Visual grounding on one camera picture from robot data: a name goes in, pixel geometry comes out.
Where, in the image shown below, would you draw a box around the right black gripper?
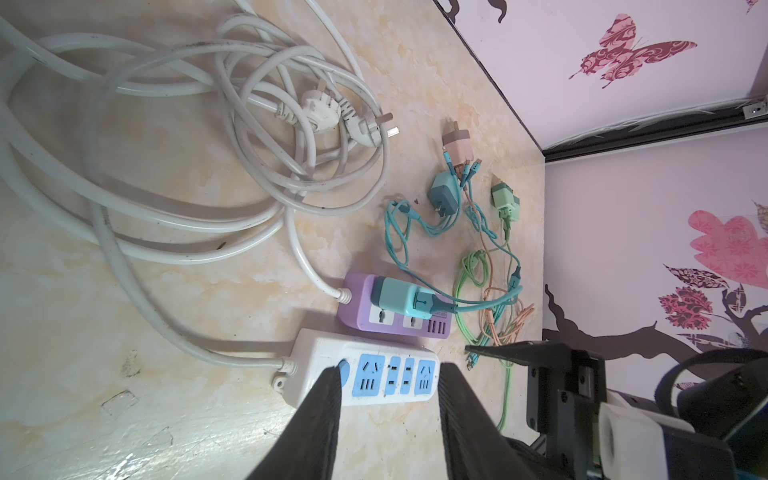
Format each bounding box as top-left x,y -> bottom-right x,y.
465,341 -> 607,479

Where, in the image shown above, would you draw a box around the light teal charger plug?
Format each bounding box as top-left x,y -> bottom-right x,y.
371,276 -> 437,319

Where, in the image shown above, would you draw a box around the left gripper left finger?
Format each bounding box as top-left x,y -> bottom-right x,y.
248,366 -> 342,479

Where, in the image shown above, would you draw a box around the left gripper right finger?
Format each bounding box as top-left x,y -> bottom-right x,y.
437,363 -> 564,479

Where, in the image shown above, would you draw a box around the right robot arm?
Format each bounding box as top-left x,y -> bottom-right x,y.
438,341 -> 767,479

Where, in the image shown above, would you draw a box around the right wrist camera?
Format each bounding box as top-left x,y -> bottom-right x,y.
598,401 -> 739,480

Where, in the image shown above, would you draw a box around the pink charger plug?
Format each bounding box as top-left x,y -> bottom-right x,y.
442,121 -> 476,167

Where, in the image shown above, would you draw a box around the dark teal charger plug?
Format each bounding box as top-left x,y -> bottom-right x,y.
428,171 -> 460,218

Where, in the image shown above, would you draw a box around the white power strip cable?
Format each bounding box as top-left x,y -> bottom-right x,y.
0,0 -> 397,368

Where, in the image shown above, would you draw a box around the purple power strip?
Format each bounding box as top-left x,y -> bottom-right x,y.
336,272 -> 452,339

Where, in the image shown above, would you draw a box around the pink charger cable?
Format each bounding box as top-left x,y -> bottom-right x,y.
461,173 -> 536,349

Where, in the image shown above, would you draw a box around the green charger cable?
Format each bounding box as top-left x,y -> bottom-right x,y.
452,215 -> 523,433

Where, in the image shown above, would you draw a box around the white purple-strip cable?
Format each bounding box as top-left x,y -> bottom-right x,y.
83,11 -> 391,301

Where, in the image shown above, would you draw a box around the teal charger cable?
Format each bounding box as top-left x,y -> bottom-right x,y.
383,149 -> 524,314

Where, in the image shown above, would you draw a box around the green charger plug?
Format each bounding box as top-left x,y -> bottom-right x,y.
490,176 -> 520,222

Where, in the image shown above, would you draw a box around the white blue power strip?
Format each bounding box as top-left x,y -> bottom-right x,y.
272,329 -> 440,408

